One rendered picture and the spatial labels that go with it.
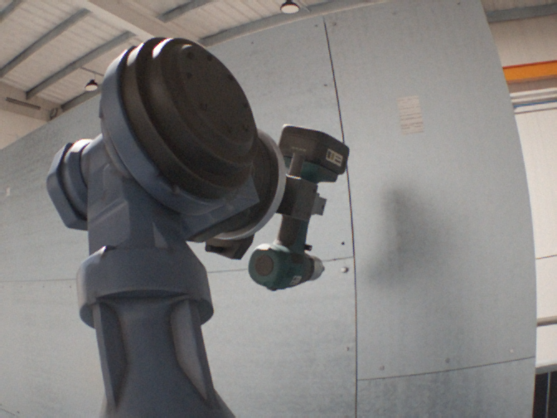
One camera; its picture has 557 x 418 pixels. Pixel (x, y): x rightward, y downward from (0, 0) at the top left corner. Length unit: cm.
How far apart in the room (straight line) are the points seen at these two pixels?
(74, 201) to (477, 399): 80
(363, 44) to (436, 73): 18
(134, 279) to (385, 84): 80
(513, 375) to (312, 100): 73
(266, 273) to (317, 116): 44
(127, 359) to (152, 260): 8
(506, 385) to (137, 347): 76
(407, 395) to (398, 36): 75
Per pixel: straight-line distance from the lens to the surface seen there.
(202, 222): 57
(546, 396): 565
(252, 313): 115
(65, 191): 54
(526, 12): 1062
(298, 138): 79
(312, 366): 109
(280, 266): 77
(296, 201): 68
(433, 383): 102
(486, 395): 101
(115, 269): 40
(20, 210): 189
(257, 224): 63
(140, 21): 960
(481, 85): 105
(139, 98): 42
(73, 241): 157
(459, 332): 99
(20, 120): 1310
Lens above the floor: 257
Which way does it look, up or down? 10 degrees up
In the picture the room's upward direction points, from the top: 3 degrees counter-clockwise
